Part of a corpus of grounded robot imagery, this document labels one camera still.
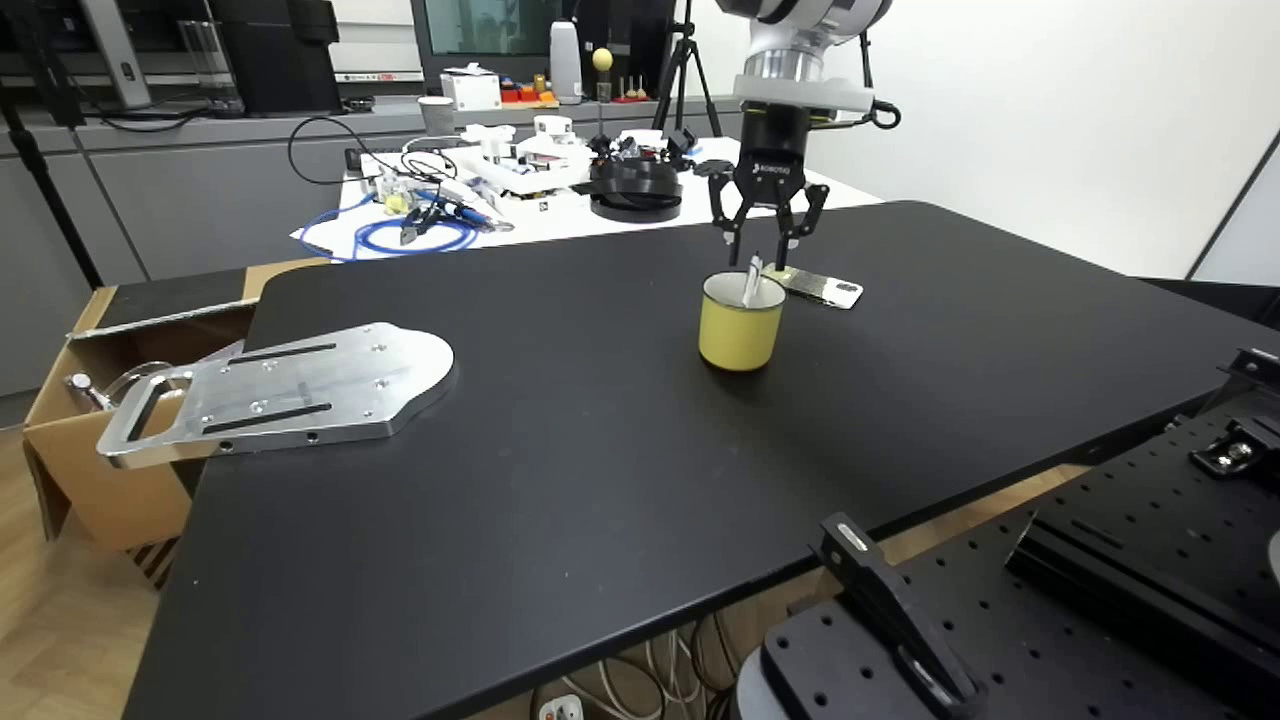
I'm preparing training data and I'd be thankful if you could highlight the dark window screen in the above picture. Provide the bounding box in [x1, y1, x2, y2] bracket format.
[408, 0, 580, 65]

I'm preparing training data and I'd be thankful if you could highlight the yellow cup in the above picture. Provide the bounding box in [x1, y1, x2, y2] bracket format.
[695, 266, 793, 375]

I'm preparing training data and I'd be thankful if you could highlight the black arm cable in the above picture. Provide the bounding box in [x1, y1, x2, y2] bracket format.
[856, 91, 908, 134]

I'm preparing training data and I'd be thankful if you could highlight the black VR headset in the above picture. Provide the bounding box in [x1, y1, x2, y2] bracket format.
[590, 131, 687, 222]

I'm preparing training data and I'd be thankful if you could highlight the black computer monitor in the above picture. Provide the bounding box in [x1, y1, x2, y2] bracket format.
[0, 0, 215, 113]

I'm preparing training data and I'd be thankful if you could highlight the blue cable coil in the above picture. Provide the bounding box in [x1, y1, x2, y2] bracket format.
[350, 205, 489, 263]

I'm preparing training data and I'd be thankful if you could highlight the large cardboard box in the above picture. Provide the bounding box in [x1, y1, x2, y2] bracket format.
[19, 254, 341, 558]

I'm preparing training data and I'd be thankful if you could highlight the black metal rail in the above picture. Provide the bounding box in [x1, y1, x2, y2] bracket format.
[1004, 508, 1280, 717]

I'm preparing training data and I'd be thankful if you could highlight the black mounting bracket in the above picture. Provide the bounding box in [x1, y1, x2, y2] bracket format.
[1181, 341, 1280, 489]

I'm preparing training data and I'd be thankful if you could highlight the black computer tower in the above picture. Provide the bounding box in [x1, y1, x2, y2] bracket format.
[208, 0, 346, 118]

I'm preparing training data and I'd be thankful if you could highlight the white small container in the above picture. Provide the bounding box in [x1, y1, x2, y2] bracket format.
[437, 60, 504, 116]

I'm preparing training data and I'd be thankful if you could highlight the black table clamp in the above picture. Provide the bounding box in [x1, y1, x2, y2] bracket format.
[814, 508, 979, 712]

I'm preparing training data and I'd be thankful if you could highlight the black optical breadboard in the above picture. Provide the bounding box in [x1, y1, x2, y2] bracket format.
[734, 385, 1280, 720]

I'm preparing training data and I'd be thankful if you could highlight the black vertical pole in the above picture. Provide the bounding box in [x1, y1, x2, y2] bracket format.
[0, 100, 110, 290]

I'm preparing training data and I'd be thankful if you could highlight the white bottle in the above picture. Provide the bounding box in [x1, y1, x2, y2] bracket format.
[543, 14, 590, 107]

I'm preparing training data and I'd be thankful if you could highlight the black camera tripod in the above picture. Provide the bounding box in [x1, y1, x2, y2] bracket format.
[647, 0, 729, 140]

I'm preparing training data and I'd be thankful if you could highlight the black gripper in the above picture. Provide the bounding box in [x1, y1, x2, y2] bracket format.
[706, 100, 837, 277]

